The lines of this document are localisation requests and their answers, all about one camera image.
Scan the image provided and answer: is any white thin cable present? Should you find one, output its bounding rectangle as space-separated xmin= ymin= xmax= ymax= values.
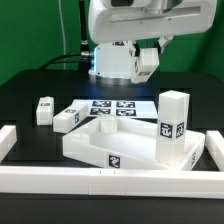
xmin=58 ymin=0 xmax=67 ymax=70

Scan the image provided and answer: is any black cable with connector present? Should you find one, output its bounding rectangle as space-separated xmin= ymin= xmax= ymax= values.
xmin=39 ymin=0 xmax=96 ymax=70

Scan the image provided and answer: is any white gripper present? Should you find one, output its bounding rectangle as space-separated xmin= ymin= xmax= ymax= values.
xmin=88 ymin=0 xmax=218 ymax=57

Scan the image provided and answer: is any white U-shaped obstacle fence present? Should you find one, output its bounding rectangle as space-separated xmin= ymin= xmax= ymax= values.
xmin=0 ymin=125 xmax=224 ymax=200

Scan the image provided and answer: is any fiducial marker sheet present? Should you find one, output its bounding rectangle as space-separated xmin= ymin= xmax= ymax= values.
xmin=74 ymin=99 xmax=158 ymax=119

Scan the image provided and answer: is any white desk top panel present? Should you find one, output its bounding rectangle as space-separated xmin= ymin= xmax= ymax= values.
xmin=62 ymin=116 xmax=205 ymax=170

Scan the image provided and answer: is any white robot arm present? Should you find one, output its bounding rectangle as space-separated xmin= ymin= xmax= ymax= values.
xmin=88 ymin=0 xmax=218 ymax=85

